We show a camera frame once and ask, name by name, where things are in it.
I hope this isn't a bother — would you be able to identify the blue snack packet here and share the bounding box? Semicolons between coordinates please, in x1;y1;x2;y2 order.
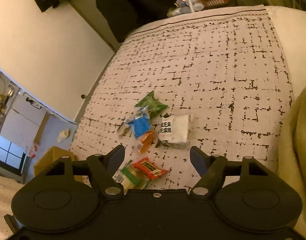
125;106;151;139

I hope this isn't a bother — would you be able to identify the green white snack packet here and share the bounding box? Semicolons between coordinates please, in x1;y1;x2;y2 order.
115;160;151;193

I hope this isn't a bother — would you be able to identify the cardboard box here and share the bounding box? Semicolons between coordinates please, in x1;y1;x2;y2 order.
30;146;90;188

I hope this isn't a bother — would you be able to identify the white black-lettered snack packet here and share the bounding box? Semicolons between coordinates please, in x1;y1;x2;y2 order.
158;114;193;144

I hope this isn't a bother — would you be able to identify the orange snack packet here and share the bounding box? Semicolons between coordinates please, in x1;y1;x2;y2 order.
138;129;158;154

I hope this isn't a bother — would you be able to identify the patterned white bed blanket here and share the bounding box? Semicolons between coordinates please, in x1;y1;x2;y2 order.
71;6;293;189

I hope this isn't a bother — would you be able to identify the red snack packet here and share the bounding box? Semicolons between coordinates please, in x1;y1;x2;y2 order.
132;157;167;180

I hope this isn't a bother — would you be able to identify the beige pillow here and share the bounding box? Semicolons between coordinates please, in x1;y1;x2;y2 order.
277;78;306;215

